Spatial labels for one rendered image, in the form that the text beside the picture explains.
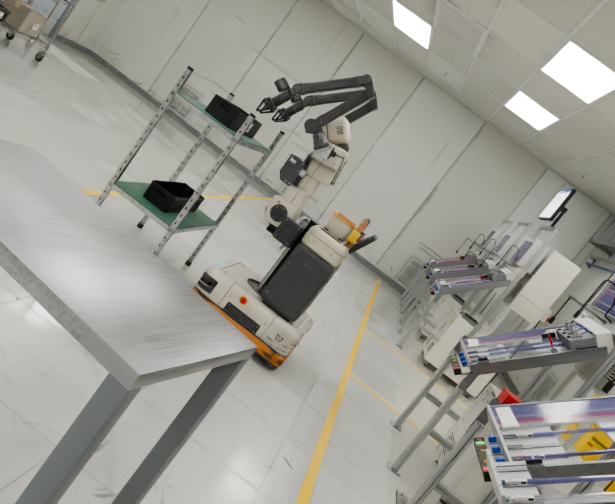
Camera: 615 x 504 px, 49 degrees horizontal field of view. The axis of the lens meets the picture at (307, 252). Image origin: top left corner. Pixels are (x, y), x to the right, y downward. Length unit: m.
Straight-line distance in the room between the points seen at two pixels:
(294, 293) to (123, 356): 2.83
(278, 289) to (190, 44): 8.50
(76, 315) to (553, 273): 6.37
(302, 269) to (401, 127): 7.55
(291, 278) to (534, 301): 3.81
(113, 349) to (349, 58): 10.50
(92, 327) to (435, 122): 10.31
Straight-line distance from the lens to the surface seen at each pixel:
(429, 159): 11.09
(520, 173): 11.21
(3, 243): 1.11
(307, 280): 3.75
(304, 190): 3.94
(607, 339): 3.93
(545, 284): 7.13
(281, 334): 3.78
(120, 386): 0.99
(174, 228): 3.72
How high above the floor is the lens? 1.20
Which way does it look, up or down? 8 degrees down
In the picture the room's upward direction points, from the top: 37 degrees clockwise
